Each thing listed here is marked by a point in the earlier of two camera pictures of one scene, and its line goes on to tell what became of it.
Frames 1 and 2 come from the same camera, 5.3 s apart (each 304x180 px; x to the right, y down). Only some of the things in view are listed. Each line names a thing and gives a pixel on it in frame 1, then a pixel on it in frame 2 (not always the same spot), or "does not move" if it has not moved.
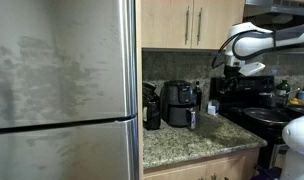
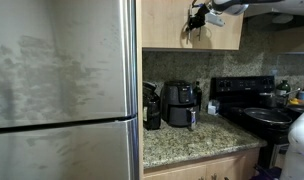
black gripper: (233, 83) to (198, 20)
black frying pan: (267, 115) does not move
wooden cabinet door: (166, 24) does not move
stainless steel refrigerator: (64, 90) does not move
